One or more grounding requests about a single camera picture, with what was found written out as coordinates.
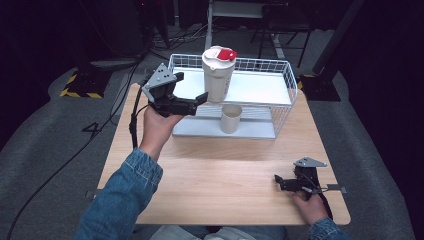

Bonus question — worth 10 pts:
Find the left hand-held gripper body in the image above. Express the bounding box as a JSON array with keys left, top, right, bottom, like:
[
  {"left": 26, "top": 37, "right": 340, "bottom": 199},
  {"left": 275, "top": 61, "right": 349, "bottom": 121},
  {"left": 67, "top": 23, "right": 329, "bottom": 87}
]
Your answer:
[{"left": 141, "top": 62, "right": 198, "bottom": 119}]

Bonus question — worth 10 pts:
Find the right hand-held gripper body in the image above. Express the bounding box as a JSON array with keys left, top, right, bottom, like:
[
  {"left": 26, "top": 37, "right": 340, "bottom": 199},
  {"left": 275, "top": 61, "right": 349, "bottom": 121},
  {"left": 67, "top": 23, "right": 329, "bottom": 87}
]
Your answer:
[{"left": 282, "top": 156, "right": 328, "bottom": 202}]

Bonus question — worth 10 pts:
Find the white tumbler with red lid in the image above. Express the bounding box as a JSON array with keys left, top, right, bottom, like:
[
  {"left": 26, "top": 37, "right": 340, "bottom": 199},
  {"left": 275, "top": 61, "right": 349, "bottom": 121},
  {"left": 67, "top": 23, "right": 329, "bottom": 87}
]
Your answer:
[{"left": 201, "top": 45, "right": 239, "bottom": 104}]

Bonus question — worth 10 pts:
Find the cream cup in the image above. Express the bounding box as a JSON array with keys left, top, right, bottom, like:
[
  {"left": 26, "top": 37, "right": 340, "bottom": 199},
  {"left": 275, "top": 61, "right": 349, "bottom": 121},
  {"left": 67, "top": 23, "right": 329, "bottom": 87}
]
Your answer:
[{"left": 218, "top": 103, "right": 244, "bottom": 135}]

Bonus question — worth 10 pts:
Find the white wire shelf rack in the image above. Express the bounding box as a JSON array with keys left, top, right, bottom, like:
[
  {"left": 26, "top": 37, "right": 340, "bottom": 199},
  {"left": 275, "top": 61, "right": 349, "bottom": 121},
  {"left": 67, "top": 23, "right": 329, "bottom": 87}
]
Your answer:
[{"left": 167, "top": 53, "right": 299, "bottom": 141}]

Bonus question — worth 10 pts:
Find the person's right hand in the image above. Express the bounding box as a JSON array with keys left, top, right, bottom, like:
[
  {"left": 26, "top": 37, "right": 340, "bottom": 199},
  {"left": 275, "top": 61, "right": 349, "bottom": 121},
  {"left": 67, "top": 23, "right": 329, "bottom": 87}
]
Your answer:
[{"left": 291, "top": 191, "right": 330, "bottom": 227}]

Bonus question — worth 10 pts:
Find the person's left hand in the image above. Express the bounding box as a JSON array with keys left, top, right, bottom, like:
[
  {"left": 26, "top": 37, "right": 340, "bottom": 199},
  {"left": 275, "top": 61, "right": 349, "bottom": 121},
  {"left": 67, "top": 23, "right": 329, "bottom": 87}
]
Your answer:
[{"left": 138, "top": 105, "right": 185, "bottom": 162}]

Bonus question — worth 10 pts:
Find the dark equipment stand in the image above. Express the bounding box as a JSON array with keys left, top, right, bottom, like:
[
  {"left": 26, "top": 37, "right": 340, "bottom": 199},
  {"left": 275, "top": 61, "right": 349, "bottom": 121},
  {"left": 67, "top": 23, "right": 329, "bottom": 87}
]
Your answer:
[{"left": 75, "top": 0, "right": 149, "bottom": 72}]

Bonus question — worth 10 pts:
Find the yellow-black striped stand base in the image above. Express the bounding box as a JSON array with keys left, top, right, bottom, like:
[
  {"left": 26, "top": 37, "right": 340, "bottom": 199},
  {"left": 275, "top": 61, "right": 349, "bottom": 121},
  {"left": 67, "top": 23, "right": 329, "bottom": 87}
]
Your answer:
[
  {"left": 59, "top": 69, "right": 113, "bottom": 100},
  {"left": 297, "top": 73, "right": 342, "bottom": 103}
]

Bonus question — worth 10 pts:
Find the white metal stand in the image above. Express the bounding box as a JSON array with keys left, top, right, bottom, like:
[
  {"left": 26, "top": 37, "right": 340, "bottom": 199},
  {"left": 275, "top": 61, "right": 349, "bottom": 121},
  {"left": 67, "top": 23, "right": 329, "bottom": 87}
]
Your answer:
[{"left": 203, "top": 0, "right": 288, "bottom": 60}]

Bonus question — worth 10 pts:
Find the black stand pole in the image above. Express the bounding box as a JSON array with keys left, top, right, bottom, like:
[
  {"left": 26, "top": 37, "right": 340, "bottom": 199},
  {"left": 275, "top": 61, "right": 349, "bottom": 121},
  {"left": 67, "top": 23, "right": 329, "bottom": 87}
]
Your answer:
[{"left": 311, "top": 0, "right": 367, "bottom": 76}]

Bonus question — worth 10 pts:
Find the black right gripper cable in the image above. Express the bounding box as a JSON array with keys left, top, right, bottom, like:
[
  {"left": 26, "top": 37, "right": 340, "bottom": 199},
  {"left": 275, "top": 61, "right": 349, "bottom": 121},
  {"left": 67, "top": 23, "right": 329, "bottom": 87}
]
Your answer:
[{"left": 314, "top": 186, "right": 335, "bottom": 220}]

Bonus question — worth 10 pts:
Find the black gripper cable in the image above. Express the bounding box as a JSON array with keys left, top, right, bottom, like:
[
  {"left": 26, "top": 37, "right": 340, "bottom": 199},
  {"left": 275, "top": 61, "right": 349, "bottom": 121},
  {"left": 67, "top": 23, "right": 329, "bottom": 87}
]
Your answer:
[
  {"left": 314, "top": 186, "right": 335, "bottom": 220},
  {"left": 128, "top": 76, "right": 151, "bottom": 150}
]

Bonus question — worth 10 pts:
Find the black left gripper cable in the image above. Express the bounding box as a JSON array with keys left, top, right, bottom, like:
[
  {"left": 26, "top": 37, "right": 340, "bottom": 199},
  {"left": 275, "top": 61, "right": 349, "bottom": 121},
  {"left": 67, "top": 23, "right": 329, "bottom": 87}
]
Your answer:
[{"left": 128, "top": 76, "right": 151, "bottom": 150}]

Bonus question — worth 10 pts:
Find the bundle of floor cables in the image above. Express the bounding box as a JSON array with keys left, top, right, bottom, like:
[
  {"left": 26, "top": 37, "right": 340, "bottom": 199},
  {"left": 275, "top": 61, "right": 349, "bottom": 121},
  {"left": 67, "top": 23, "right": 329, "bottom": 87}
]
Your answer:
[{"left": 146, "top": 22, "right": 212, "bottom": 53}]

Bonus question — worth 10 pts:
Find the black metal chair frame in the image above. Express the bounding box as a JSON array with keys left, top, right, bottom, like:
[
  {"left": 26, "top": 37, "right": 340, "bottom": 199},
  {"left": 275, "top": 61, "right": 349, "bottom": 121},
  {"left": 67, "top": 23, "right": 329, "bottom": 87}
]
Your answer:
[{"left": 249, "top": 2, "right": 317, "bottom": 69}]

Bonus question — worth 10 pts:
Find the long black floor cable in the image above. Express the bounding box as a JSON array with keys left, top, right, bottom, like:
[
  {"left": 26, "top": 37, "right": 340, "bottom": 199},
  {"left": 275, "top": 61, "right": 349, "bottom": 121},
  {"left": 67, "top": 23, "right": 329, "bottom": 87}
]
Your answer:
[{"left": 5, "top": 59, "right": 143, "bottom": 240}]

